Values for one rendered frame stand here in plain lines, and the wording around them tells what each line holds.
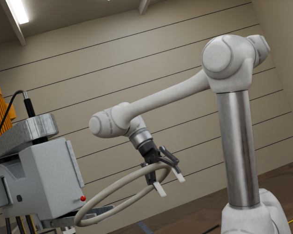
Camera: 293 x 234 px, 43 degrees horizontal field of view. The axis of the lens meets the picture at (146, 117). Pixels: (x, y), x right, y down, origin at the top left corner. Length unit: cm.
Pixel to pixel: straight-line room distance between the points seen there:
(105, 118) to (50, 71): 593
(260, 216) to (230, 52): 51
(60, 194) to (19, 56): 549
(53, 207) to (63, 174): 19
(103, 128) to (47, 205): 84
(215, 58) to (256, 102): 692
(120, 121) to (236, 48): 54
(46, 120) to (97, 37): 544
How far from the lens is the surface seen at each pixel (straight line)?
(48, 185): 212
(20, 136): 220
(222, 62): 111
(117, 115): 141
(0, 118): 279
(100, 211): 199
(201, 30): 795
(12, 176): 253
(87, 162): 707
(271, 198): 144
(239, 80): 115
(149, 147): 153
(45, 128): 213
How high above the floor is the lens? 142
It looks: 3 degrees up
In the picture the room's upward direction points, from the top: 19 degrees counter-clockwise
